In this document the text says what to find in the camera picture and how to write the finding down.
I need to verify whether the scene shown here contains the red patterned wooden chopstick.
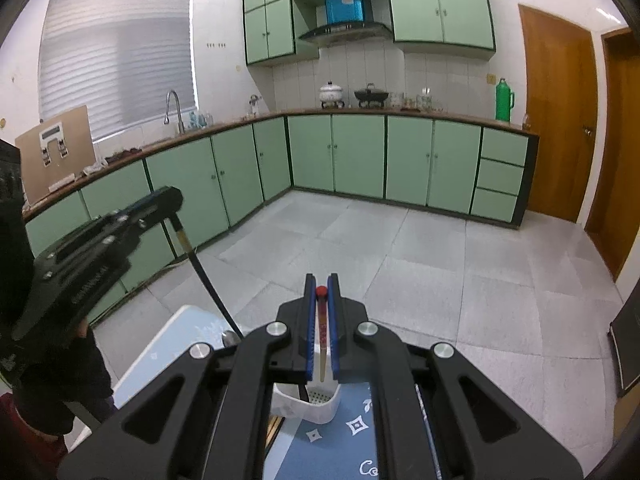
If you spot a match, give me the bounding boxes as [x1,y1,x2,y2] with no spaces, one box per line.
[315,286,331,383]

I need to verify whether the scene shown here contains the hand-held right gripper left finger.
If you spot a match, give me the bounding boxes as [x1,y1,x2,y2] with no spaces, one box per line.
[57,273,318,480]

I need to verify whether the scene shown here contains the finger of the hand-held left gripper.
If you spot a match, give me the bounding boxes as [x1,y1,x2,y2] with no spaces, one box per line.
[100,206,183,248]
[92,186,183,228]

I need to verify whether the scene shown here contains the white double utensil holder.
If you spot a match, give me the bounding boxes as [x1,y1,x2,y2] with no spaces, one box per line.
[271,382,343,423]

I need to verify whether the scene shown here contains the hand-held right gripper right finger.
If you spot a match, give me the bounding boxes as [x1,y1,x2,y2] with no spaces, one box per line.
[327,273,583,480]

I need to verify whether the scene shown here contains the cluster of seasoning jars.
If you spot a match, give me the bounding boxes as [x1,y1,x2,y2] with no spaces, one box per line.
[400,87,447,112]

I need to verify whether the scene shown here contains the dark blue printed placemat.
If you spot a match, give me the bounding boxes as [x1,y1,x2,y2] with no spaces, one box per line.
[265,385,431,480]

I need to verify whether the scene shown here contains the blue wrapped hood chimney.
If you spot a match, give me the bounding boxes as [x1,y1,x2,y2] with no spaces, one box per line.
[325,0,372,23]

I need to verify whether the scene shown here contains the light blue placemat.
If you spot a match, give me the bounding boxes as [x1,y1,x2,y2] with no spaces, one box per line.
[107,305,246,441]

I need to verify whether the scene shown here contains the dark red clothing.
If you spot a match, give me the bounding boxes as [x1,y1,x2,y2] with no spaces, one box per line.
[0,395,68,480]

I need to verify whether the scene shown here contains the black wok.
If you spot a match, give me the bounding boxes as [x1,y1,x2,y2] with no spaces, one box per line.
[354,83,390,109]

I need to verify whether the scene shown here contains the white plastic device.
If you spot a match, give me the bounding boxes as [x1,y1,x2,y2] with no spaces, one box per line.
[40,122,69,166]

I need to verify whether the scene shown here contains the crumpled dark cloth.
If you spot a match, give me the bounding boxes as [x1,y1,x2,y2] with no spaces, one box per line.
[102,146,144,163]

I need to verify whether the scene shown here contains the person's left forearm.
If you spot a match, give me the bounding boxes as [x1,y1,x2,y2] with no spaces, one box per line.
[0,322,118,438]

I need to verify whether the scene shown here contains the green thermos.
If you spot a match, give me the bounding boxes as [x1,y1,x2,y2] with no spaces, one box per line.
[495,77,515,123]

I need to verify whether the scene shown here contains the metal faucet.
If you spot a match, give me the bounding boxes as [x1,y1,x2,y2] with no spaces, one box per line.
[162,90,184,136]

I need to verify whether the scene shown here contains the green base cabinets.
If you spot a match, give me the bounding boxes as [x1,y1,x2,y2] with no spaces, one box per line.
[22,110,540,323]

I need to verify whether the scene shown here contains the black range hood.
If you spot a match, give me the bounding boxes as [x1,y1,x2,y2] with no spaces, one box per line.
[298,21,393,43]

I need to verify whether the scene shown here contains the black glass cabinet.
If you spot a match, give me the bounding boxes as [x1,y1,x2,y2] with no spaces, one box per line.
[607,290,640,397]

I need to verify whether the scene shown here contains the wooden door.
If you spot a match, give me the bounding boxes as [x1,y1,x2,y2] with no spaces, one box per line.
[517,4,599,223]
[585,27,640,281]

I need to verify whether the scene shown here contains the white window blind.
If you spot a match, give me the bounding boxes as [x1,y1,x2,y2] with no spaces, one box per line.
[39,0,195,143]

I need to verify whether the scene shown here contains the wooden board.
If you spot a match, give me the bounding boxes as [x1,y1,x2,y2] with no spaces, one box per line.
[15,105,96,206]

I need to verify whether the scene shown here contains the white pot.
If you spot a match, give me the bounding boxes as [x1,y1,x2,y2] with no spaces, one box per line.
[320,80,345,109]

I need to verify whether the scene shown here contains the green wall cabinets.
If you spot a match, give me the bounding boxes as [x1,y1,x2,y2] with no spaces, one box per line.
[242,0,497,67]

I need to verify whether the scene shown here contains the black tan-banded chopstick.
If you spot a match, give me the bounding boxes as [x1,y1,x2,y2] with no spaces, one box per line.
[170,214,247,340]

